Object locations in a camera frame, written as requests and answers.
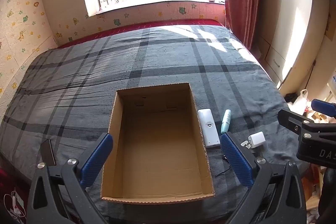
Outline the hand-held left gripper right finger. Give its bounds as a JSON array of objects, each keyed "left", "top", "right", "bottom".
[{"left": 220, "top": 133, "right": 307, "bottom": 224}]

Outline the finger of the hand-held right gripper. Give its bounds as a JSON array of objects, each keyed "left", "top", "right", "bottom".
[
  {"left": 311, "top": 99, "right": 336, "bottom": 118},
  {"left": 278, "top": 109, "right": 336, "bottom": 136}
]

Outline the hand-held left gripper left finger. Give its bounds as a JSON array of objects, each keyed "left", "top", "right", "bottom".
[{"left": 26, "top": 133, "right": 114, "bottom": 224}]

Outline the thin dark chain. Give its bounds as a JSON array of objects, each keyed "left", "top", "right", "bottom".
[{"left": 215, "top": 157, "right": 233, "bottom": 178}]

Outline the white charger plug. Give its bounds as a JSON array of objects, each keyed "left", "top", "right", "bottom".
[{"left": 241, "top": 132, "right": 265, "bottom": 152}]

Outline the teal plastic bottle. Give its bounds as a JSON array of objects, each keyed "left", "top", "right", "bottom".
[{"left": 220, "top": 109, "right": 232, "bottom": 134}]

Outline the white remote control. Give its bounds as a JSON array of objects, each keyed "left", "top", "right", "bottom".
[{"left": 197, "top": 109, "right": 220, "bottom": 149}]

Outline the cardboard box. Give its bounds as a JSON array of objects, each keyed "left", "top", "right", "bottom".
[{"left": 100, "top": 83, "right": 216, "bottom": 205}]

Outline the white plastic bag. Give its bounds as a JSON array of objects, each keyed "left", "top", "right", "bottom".
[{"left": 289, "top": 89, "right": 313, "bottom": 115}]

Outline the black smartphone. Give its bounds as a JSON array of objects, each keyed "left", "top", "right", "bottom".
[{"left": 40, "top": 139, "right": 56, "bottom": 166}]

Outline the grey plaid blanket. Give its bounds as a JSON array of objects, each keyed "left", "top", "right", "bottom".
[{"left": 0, "top": 25, "right": 310, "bottom": 224}]

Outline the beige wardrobe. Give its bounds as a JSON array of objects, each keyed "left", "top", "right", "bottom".
[{"left": 259, "top": 0, "right": 331, "bottom": 88}]

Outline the white power strip with cable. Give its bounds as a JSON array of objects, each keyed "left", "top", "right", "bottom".
[{"left": 5, "top": 194, "right": 27, "bottom": 217}]

